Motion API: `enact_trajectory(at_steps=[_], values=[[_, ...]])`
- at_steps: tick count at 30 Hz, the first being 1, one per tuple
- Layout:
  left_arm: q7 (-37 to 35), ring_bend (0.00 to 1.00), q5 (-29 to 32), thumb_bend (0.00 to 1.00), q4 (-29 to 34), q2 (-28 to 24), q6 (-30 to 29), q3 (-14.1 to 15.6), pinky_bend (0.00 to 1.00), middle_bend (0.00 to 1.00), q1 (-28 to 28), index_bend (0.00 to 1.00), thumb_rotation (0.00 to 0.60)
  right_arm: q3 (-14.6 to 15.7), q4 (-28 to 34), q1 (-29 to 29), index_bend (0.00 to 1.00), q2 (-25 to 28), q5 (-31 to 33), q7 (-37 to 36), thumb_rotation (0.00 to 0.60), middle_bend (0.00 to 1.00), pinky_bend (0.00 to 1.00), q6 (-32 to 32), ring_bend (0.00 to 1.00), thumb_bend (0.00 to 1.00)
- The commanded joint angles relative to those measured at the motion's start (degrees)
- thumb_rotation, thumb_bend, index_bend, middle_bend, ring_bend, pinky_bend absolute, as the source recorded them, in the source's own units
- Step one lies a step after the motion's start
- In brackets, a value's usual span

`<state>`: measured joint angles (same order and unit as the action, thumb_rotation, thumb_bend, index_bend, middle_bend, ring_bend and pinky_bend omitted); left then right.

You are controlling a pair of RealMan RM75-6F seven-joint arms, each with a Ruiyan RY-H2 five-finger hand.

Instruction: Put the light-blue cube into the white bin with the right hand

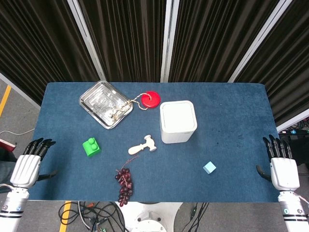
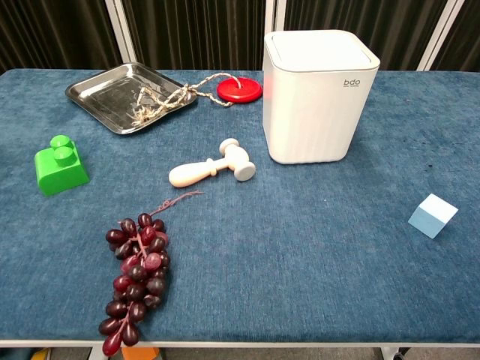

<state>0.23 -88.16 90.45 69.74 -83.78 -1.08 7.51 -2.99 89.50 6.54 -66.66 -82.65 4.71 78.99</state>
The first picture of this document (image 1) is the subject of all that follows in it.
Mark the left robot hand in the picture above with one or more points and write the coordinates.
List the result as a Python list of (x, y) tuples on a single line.
[(25, 166)]

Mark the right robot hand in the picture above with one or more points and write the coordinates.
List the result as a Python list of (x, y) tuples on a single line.
[(283, 172)]

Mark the light blue cube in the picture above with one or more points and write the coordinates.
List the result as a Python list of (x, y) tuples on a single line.
[(209, 167)]

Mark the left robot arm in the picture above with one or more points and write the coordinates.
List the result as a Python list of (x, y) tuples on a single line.
[(10, 210)]

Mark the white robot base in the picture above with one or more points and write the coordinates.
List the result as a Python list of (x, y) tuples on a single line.
[(148, 216)]

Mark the white square container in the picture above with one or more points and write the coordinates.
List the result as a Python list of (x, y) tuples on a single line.
[(178, 122)]

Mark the black power strip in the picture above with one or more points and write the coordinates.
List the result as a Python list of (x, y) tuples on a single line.
[(295, 132)]

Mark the green toy brick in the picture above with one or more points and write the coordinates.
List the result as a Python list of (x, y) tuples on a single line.
[(91, 147)]

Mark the purple grape bunch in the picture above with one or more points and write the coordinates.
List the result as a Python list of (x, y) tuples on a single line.
[(124, 181)]

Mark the metal tray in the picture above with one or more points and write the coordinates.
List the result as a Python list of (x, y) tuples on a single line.
[(106, 104)]

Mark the wooden toy hammer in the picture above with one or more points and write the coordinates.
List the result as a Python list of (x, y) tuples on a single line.
[(142, 146)]

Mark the blue table cloth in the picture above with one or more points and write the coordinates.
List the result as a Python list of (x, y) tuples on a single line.
[(154, 142)]

